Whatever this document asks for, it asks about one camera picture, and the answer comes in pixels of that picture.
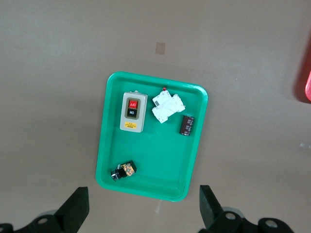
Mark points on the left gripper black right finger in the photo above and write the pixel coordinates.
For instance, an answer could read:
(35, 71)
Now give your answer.
(211, 213)

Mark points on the black push button switch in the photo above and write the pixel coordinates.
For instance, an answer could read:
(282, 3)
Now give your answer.
(124, 170)

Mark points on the grey on-off switch box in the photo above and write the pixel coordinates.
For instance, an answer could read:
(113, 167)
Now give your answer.
(133, 111)

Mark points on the green plastic tray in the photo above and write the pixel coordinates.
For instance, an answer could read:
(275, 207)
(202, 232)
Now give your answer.
(158, 150)

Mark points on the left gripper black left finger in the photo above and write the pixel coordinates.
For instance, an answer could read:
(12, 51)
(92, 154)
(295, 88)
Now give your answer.
(70, 213)

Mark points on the small clear tape patch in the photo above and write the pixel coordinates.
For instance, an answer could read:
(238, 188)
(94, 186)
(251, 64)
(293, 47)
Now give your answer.
(305, 145)
(160, 48)

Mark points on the red tray with fittings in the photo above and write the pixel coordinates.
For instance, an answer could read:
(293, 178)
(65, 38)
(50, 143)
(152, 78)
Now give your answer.
(308, 87)

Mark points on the white circuit breaker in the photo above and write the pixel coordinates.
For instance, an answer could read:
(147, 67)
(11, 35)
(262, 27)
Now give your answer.
(167, 106)

